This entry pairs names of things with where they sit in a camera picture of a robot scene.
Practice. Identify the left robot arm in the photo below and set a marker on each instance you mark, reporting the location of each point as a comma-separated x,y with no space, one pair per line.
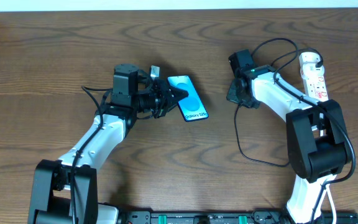
66,190

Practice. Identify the white power strip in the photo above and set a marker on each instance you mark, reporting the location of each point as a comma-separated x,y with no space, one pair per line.
314,81

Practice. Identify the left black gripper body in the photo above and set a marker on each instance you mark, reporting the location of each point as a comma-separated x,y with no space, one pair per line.
161,101

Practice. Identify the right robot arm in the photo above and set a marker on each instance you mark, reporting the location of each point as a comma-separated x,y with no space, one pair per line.
319,149

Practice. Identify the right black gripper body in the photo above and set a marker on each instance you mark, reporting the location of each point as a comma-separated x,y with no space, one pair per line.
233,94

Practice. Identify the white USB charger adapter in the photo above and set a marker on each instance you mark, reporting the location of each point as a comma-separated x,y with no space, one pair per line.
310,60

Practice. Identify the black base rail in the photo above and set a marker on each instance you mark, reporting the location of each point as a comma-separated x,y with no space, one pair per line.
265,216

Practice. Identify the blue Galaxy smartphone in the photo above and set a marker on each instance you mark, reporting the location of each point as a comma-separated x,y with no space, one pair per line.
191,107

